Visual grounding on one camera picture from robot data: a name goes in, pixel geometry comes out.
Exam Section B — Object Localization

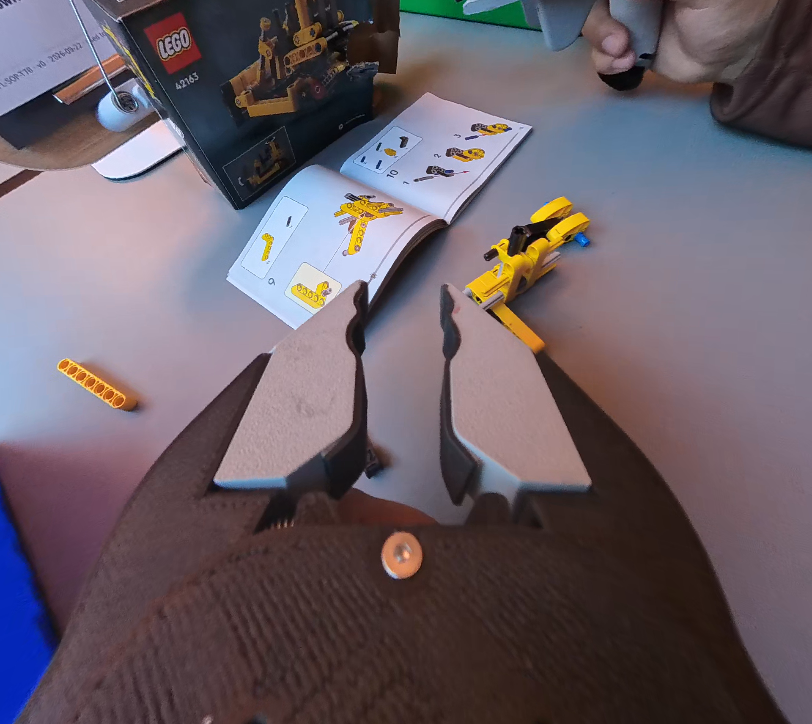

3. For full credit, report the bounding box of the person's right forearm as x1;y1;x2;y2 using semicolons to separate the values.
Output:
709;0;812;150

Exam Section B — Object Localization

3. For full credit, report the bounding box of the blue storage box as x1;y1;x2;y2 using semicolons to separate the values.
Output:
0;483;55;706

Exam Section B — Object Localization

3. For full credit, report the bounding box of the yellow lego beam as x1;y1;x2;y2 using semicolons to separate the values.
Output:
56;358;138;413

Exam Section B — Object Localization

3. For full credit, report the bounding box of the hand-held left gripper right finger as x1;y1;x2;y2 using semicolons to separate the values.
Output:
439;284;593;512

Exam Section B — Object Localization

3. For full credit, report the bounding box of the yellow lego assembly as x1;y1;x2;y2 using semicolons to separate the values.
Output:
462;197;592;355

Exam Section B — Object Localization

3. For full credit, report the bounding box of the silver stand base plate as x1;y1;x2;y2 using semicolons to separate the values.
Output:
92;118;188;182

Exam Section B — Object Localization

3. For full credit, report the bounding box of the black lego set box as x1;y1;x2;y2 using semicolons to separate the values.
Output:
71;0;402;211

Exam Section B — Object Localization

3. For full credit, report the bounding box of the printed instruction sheet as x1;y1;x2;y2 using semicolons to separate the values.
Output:
0;0;210;117

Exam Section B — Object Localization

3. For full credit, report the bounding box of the lego instruction booklet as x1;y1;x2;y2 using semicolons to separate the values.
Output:
226;92;534;331

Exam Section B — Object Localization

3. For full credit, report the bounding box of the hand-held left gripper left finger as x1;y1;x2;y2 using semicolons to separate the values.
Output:
212;281;372;501

